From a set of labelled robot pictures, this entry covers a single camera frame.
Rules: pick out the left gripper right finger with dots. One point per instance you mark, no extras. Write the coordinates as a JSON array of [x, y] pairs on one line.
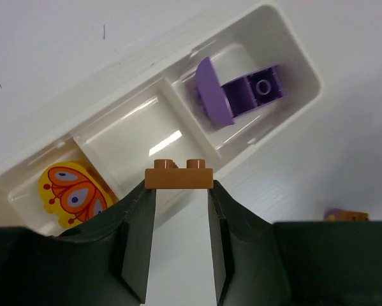
[[292, 263]]

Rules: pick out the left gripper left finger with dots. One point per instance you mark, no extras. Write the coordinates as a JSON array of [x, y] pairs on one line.
[[104, 261]]

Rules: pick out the yellow butterfly lego brick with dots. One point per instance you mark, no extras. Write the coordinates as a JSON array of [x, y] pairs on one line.
[[75, 192]]

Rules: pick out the purple half-round lego piece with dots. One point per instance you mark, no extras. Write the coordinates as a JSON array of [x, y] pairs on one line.
[[336, 214]]

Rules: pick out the brown lego brick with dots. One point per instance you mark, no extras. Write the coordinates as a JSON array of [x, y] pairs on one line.
[[167, 175]]

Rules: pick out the purple lego plate brick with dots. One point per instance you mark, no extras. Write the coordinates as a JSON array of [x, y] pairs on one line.
[[222, 103]]

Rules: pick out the white three-compartment tray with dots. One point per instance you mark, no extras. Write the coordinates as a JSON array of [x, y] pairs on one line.
[[145, 107]]

